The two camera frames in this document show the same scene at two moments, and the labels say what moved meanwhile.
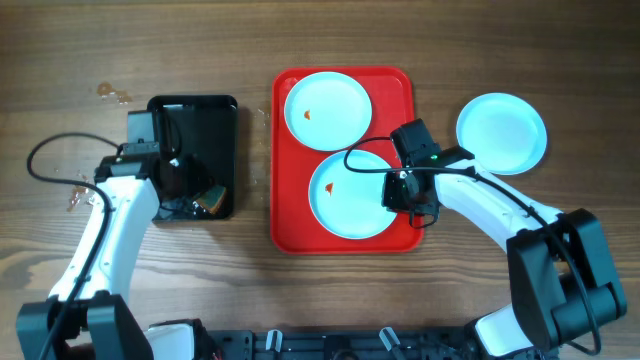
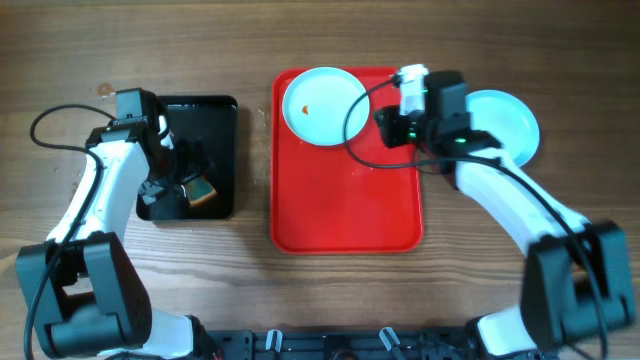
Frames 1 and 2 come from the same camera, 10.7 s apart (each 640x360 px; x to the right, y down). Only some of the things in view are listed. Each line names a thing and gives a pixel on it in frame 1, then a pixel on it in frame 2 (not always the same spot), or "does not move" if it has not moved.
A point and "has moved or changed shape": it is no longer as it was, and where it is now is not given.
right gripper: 392,200 -> 393,126
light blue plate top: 327,111 does not move
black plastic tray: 204,126 does not move
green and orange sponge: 211,199 has moved or changed shape
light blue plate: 505,133 does not move
